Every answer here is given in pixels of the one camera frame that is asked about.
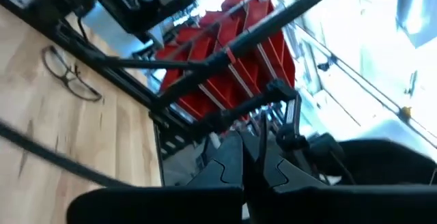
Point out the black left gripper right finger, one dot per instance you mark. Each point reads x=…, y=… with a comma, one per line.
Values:
x=324, y=203

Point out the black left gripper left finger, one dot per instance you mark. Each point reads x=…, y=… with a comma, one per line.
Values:
x=153, y=205

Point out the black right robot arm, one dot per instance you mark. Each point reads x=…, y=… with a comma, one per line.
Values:
x=136, y=5

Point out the red storage bin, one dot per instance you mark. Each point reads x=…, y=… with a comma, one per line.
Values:
x=191, y=101
x=280, y=60
x=239, y=91

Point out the black flat plastic strip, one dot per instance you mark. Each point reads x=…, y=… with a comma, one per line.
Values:
x=51, y=155

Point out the black-rimmed eyeglasses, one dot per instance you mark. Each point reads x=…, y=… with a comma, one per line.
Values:
x=70, y=77

